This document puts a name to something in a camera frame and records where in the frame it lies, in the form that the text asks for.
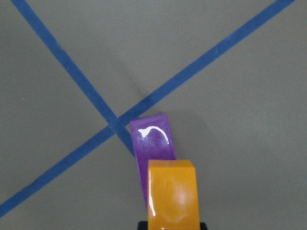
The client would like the purple trapezoid block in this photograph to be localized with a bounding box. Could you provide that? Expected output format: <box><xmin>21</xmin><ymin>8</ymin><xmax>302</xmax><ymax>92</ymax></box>
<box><xmin>130</xmin><ymin>113</ymin><xmax>177</xmax><ymax>207</ymax></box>

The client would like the orange trapezoid block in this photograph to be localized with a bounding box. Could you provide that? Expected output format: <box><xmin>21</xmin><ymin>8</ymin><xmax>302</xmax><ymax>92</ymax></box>
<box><xmin>148</xmin><ymin>160</ymin><xmax>201</xmax><ymax>230</ymax></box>

